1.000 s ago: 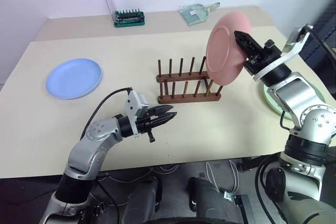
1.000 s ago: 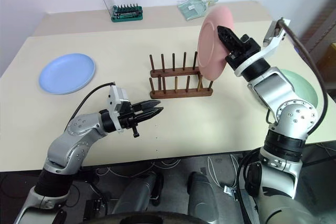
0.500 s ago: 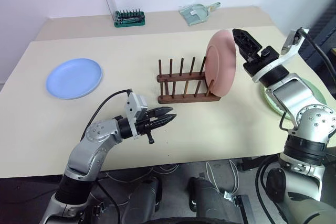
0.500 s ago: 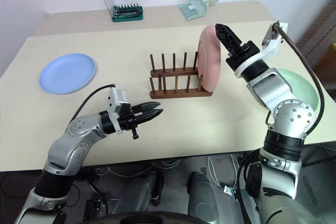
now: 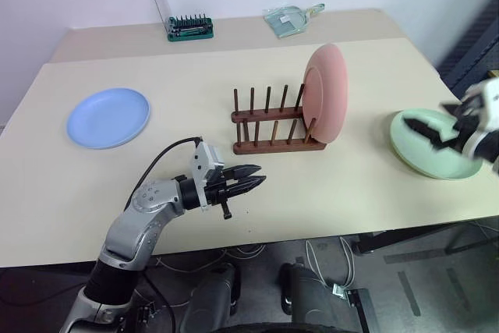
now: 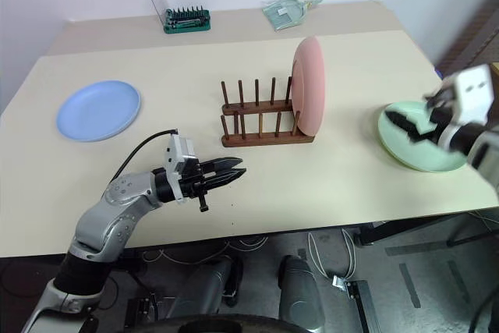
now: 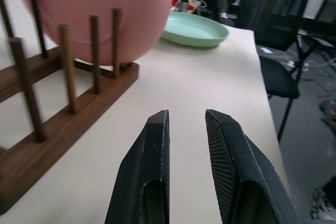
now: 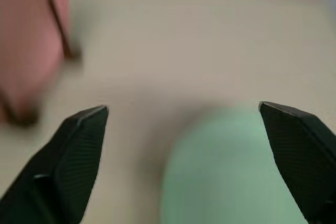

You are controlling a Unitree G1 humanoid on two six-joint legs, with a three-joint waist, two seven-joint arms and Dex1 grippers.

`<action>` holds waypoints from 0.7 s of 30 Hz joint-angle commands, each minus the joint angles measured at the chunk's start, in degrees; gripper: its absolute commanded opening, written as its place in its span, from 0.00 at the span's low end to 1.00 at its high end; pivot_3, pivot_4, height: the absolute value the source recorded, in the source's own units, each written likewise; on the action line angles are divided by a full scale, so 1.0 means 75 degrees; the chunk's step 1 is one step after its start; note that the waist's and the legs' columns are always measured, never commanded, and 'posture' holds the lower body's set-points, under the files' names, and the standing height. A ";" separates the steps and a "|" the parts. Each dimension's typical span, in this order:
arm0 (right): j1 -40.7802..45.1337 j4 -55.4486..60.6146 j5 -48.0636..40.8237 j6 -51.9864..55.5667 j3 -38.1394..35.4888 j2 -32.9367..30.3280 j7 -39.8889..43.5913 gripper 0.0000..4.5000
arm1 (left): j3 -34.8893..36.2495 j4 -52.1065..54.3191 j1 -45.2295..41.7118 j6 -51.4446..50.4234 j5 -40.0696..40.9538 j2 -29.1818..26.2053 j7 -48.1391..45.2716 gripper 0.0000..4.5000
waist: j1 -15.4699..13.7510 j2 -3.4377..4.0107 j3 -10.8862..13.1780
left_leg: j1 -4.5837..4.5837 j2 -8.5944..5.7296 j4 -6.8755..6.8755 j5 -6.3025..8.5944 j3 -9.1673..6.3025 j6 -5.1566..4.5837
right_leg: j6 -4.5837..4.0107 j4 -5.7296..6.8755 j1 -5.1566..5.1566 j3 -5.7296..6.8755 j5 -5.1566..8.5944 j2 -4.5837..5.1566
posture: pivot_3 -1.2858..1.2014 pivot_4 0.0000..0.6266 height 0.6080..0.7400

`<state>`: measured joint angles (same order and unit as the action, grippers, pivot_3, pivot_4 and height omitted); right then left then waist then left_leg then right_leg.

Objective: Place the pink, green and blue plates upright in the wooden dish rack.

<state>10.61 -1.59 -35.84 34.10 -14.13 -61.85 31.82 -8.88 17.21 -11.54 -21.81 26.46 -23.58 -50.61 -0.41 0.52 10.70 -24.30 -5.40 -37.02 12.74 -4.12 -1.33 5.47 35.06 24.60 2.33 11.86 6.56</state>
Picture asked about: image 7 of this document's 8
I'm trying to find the pink plate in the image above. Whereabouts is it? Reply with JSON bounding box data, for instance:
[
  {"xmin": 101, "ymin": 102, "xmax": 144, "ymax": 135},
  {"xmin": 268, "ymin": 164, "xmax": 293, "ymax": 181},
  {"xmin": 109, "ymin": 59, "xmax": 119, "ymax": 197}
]
[{"xmin": 12, "ymin": 0, "xmax": 173, "ymax": 67}]

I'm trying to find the wooden dish rack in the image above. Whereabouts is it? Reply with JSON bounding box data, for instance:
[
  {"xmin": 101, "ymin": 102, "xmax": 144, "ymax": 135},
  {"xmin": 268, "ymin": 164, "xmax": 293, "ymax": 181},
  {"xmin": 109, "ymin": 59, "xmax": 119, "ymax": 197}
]
[{"xmin": 0, "ymin": 0, "xmax": 139, "ymax": 215}]

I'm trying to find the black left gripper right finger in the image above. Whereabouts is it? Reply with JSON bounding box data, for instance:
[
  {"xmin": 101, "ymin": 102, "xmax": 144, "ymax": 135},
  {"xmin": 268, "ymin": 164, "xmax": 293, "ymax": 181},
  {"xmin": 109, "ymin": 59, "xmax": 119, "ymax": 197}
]
[{"xmin": 205, "ymin": 109, "xmax": 303, "ymax": 224}]

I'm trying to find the black mesh chair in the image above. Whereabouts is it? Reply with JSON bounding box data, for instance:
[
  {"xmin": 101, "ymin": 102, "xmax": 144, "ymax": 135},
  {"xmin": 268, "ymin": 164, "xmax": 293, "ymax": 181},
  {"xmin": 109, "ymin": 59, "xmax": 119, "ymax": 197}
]
[{"xmin": 316, "ymin": 0, "xmax": 336, "ymax": 29}]

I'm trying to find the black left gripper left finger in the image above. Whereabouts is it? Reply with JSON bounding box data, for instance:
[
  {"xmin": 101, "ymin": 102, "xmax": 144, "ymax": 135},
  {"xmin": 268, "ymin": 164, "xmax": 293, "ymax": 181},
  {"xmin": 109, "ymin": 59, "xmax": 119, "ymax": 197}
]
[{"xmin": 104, "ymin": 109, "xmax": 171, "ymax": 224}]

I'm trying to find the red and white clutter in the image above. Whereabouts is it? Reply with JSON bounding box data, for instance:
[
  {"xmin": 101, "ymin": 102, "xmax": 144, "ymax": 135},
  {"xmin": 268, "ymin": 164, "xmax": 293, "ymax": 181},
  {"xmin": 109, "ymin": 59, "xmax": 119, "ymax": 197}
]
[{"xmin": 171, "ymin": 0, "xmax": 208, "ymax": 14}]

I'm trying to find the green plate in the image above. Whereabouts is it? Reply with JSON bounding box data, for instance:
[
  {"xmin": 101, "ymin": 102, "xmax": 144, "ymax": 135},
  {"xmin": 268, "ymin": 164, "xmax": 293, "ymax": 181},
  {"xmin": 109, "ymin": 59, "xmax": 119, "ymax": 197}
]
[{"xmin": 160, "ymin": 11, "xmax": 229, "ymax": 48}]

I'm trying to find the black office chair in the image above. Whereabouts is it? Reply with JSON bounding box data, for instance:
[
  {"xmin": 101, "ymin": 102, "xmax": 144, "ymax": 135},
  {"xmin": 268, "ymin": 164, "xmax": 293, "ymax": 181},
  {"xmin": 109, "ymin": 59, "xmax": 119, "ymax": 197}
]
[{"xmin": 243, "ymin": 0, "xmax": 336, "ymax": 143}]

